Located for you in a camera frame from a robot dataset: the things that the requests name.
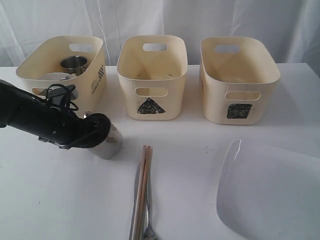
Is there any cream bin with square mark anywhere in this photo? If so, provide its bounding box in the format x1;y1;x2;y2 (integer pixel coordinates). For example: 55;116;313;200
199;36;281;125

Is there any white curtain backdrop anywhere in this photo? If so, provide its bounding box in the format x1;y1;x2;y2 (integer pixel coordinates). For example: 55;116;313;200
0;0;320;72

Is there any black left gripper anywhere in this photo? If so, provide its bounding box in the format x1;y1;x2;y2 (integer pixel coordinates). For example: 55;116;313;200
38;113;111;150

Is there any white ceramic bowl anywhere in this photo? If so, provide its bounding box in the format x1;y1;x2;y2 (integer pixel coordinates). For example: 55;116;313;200
38;72;74;81

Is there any wooden chopstick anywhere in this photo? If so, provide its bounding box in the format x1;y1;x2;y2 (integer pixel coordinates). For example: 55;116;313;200
129;145;147;240
138;146;152;240

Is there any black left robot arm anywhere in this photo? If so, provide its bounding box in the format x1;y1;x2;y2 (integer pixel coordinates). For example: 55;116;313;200
0;80;111;150

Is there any stainless steel knife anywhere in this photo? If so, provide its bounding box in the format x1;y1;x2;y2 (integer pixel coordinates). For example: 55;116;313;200
129;163;141;240

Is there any cream bin with circle mark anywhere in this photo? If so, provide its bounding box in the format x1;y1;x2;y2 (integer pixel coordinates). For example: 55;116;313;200
16;35;107;117

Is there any stainless steel mug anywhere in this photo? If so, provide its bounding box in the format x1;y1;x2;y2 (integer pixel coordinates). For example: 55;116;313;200
84;111;124;160

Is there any white square plate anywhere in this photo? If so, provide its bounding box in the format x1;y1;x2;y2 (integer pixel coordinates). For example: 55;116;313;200
216;139;320;240

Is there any cream bin with triangle mark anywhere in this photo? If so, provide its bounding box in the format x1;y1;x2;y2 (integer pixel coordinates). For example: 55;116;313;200
117;35;188;121

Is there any small steel cup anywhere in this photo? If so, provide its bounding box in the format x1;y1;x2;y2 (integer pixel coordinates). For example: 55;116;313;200
60;55;89;76

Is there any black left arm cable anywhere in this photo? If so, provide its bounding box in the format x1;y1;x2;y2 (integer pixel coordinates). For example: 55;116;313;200
46;83;80;116

